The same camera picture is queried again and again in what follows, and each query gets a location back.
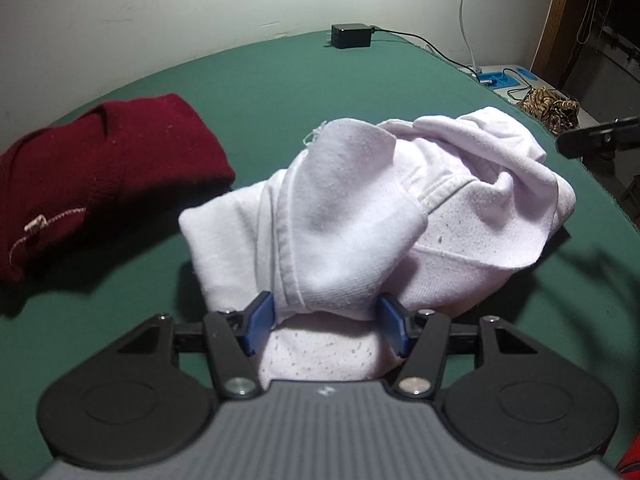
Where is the white t-shirt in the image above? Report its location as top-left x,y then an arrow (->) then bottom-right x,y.
179,107 -> 576,384

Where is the leopard print fabric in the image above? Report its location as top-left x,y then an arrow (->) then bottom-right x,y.
518,87 -> 580,136

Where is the white blue power strip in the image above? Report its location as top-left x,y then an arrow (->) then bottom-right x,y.
477,65 -> 538,91

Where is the green table cloth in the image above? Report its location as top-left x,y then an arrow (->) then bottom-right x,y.
1,32 -> 639,479

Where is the dark red garment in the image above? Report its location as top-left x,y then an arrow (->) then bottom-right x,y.
1,93 -> 235,283

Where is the red operator clothing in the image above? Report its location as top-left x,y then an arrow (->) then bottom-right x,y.
616,448 -> 640,480

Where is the black power adapter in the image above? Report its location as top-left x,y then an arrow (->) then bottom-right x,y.
329,23 -> 375,50

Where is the black adapter cable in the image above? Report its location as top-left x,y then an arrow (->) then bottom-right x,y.
372,27 -> 532,104

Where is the white power cable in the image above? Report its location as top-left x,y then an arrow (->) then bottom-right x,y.
458,0 -> 483,77

